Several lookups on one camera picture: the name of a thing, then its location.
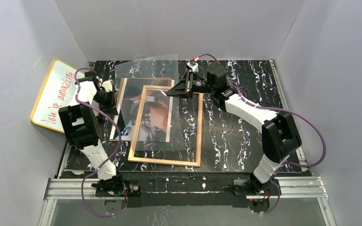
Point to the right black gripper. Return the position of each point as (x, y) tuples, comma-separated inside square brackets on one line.
[(190, 84)]

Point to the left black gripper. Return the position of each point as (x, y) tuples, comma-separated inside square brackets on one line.
[(111, 101)]

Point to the clear plastic sheet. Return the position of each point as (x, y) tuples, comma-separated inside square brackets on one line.
[(153, 69)]

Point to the printed photo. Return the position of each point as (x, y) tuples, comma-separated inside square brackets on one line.
[(150, 108)]

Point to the wooden picture frame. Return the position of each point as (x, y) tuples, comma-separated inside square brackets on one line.
[(131, 157)]

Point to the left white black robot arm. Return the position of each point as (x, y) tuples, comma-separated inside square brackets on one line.
[(81, 127)]

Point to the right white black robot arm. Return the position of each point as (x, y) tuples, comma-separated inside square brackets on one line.
[(280, 137)]

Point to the black marble pattern mat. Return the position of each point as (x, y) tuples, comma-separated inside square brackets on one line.
[(229, 144)]

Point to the yellow rimmed whiteboard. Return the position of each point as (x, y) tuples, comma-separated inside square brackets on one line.
[(57, 91)]

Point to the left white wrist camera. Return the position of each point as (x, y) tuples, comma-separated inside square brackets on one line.
[(108, 86)]

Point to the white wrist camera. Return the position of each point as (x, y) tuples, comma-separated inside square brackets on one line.
[(108, 86), (192, 65)]

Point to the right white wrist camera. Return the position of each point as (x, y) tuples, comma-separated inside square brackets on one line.
[(192, 65)]

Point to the aluminium rail base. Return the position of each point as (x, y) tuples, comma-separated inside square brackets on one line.
[(188, 201)]

